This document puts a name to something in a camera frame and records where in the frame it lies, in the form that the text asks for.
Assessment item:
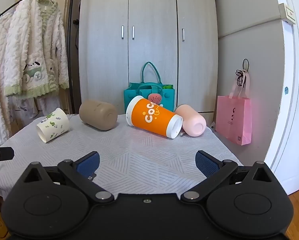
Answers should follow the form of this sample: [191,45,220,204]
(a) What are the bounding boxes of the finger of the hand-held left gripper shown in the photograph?
[0,147,15,169]

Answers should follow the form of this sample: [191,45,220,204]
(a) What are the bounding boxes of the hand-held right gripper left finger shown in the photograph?
[22,151,114,204]

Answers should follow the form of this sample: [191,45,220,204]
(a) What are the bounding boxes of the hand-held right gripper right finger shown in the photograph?
[180,150,275,203]

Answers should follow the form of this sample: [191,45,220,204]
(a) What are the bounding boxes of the orange cup with white lid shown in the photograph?
[126,95,183,139]

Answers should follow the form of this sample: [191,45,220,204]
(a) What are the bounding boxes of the pink cup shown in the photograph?
[175,104,207,137]

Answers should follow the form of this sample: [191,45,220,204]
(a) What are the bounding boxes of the brown cup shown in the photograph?
[79,100,118,131]

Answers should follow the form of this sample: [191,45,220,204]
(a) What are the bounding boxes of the white cup with green print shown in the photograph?
[36,108,70,143]

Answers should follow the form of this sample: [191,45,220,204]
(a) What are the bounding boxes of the grey patterned tablecloth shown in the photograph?
[0,114,244,205]

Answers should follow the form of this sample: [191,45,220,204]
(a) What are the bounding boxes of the pink paper bag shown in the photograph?
[215,70,252,146]

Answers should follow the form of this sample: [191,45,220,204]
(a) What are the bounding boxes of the white pajama pants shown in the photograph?
[9,94,63,121]

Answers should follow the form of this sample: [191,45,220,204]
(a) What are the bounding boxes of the teal felt tote bag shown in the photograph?
[124,62,175,113]

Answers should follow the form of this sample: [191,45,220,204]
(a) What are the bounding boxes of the watermelon bag charm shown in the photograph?
[149,92,164,105]

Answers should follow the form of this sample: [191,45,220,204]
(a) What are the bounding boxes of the white door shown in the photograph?
[264,0,299,196]

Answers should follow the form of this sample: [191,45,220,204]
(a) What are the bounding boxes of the white fluffy green-trimmed robe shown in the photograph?
[3,0,70,98]

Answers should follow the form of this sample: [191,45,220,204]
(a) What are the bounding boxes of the grey wardrobe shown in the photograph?
[78,0,219,128]

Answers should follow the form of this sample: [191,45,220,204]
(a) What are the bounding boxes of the black cable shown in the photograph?
[235,59,250,88]

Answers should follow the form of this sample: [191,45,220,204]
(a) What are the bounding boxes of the beige wall switch box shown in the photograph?
[278,3,297,25]

